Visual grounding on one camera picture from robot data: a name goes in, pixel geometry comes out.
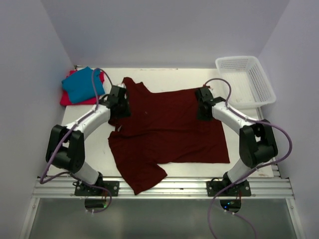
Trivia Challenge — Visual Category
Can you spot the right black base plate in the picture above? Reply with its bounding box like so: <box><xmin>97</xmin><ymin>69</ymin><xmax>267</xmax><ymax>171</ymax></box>
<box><xmin>206</xmin><ymin>178</ymin><xmax>252</xmax><ymax>197</ymax></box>

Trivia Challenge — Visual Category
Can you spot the aluminium mounting rail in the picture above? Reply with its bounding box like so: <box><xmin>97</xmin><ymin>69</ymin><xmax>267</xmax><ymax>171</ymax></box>
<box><xmin>31</xmin><ymin>159</ymin><xmax>292</xmax><ymax>199</ymax></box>

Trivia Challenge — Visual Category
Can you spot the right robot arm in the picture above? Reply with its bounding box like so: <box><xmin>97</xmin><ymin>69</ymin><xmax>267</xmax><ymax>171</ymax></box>
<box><xmin>195</xmin><ymin>87</ymin><xmax>278</xmax><ymax>196</ymax></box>

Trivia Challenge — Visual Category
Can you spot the white plastic basket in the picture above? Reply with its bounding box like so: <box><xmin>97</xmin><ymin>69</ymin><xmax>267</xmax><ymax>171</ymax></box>
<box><xmin>215</xmin><ymin>56</ymin><xmax>276</xmax><ymax>110</ymax></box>

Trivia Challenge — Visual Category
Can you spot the dark red t-shirt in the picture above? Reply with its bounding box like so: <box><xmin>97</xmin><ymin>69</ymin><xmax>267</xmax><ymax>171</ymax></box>
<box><xmin>108</xmin><ymin>77</ymin><xmax>230</xmax><ymax>195</ymax></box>

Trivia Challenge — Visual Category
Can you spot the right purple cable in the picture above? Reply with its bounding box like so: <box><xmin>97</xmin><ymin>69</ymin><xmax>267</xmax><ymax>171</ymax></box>
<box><xmin>204</xmin><ymin>78</ymin><xmax>293</xmax><ymax>239</ymax></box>

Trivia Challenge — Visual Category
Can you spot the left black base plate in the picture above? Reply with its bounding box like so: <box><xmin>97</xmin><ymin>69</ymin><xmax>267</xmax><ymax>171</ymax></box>
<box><xmin>72</xmin><ymin>181</ymin><xmax>120</xmax><ymax>197</ymax></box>

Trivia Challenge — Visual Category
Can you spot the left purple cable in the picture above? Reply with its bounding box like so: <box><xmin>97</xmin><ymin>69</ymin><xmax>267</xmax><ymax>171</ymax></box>
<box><xmin>39</xmin><ymin>68</ymin><xmax>118</xmax><ymax>214</ymax></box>

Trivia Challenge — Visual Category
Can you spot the purple cable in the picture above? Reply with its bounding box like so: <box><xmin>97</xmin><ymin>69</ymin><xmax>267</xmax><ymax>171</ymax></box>
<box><xmin>204</xmin><ymin>78</ymin><xmax>293</xmax><ymax>239</ymax></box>
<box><xmin>39</xmin><ymin>68</ymin><xmax>118</xmax><ymax>214</ymax></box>

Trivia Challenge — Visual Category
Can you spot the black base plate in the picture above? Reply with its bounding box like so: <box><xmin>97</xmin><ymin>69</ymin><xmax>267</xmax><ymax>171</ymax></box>
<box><xmin>206</xmin><ymin>178</ymin><xmax>252</xmax><ymax>197</ymax></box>
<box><xmin>72</xmin><ymin>181</ymin><xmax>120</xmax><ymax>197</ymax></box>

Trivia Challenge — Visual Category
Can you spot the folded blue t-shirt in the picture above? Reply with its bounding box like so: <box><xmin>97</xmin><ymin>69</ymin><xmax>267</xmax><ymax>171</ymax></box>
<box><xmin>60</xmin><ymin>67</ymin><xmax>105</xmax><ymax>105</ymax></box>

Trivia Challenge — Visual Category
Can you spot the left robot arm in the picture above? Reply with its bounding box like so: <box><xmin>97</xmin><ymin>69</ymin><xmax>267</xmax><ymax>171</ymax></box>
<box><xmin>40</xmin><ymin>83</ymin><xmax>131</xmax><ymax>196</ymax></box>

